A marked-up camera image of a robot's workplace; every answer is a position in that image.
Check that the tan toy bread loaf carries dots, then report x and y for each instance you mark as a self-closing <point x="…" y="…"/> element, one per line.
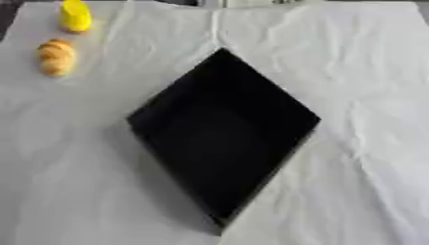
<point x="56" y="57"/>

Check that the black open box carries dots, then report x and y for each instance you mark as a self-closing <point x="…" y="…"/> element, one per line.
<point x="223" y="134"/>

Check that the yellow toy block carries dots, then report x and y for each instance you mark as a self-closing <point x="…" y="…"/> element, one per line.
<point x="75" y="17"/>

